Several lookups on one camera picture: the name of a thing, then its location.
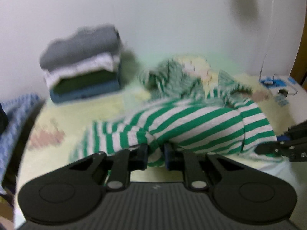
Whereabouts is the white charging cable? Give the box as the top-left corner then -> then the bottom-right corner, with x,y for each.
260,0 -> 275,80

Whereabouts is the blue white packet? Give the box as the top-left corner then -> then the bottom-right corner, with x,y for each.
260,76 -> 297,106

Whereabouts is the dark green folded garment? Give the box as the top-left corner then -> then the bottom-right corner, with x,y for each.
53,70 -> 118,94

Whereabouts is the blue patterned cloth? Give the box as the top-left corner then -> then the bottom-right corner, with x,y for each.
1,93 -> 41,182

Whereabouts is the blue folded garment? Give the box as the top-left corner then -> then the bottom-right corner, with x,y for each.
50,80 -> 121,104

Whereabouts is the grey folded garment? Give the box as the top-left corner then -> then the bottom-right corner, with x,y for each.
40,25 -> 122,71

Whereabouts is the green white striped shirt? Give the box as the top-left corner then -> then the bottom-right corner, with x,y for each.
70,59 -> 283,167

